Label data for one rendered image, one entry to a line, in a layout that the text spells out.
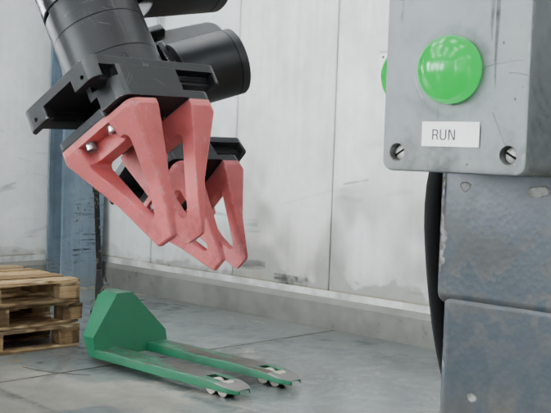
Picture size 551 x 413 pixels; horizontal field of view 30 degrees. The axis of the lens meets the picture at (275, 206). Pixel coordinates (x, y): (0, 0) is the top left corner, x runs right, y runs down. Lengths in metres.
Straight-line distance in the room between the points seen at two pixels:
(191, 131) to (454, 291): 0.18
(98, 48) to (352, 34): 6.74
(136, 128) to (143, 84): 0.03
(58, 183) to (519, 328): 8.93
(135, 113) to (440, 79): 0.19
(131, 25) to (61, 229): 8.82
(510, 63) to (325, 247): 6.98
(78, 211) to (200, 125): 8.43
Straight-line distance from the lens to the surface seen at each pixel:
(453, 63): 0.44
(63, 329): 6.50
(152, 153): 0.57
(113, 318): 6.12
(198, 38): 0.87
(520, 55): 0.44
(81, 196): 9.03
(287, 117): 7.67
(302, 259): 7.56
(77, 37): 0.61
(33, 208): 9.30
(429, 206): 0.54
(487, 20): 0.45
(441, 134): 0.46
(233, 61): 0.86
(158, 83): 0.59
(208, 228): 0.75
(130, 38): 0.60
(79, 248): 9.06
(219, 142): 0.80
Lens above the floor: 1.25
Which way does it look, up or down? 3 degrees down
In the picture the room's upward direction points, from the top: 2 degrees clockwise
